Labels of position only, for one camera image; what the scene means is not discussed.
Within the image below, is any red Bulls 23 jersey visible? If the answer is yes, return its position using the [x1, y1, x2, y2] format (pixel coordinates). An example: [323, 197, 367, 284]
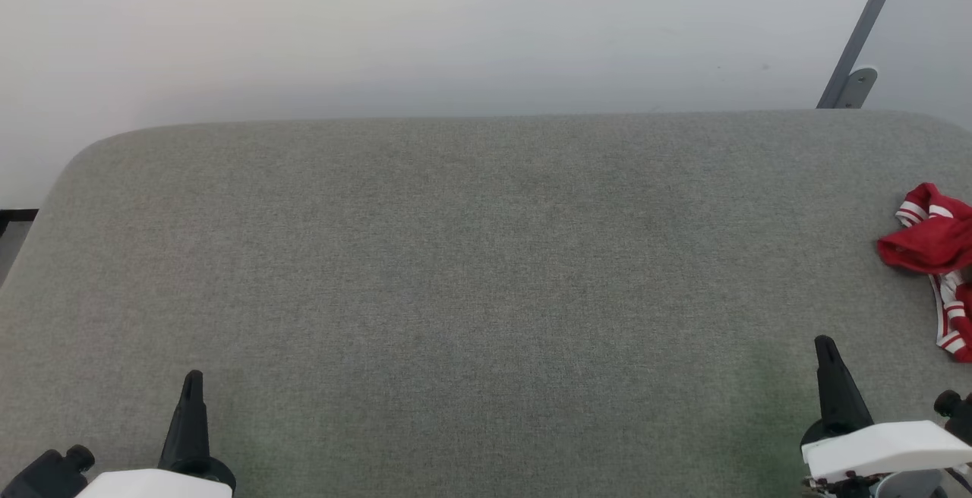
[877, 182, 972, 364]

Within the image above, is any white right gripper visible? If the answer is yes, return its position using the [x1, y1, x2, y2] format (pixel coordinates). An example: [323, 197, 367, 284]
[802, 335, 972, 482]

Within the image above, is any dark wall baseboard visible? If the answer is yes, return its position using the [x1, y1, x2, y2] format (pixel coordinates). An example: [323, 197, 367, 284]
[0, 209, 39, 238]

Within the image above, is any grey metal wall pole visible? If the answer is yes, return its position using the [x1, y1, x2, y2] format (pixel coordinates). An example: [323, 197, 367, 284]
[816, 0, 912, 109]

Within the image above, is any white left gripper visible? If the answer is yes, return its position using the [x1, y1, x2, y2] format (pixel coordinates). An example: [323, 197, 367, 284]
[76, 370, 233, 498]

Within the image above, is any round metal pole bracket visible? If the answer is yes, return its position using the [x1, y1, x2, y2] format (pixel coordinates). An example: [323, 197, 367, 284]
[835, 67, 879, 109]

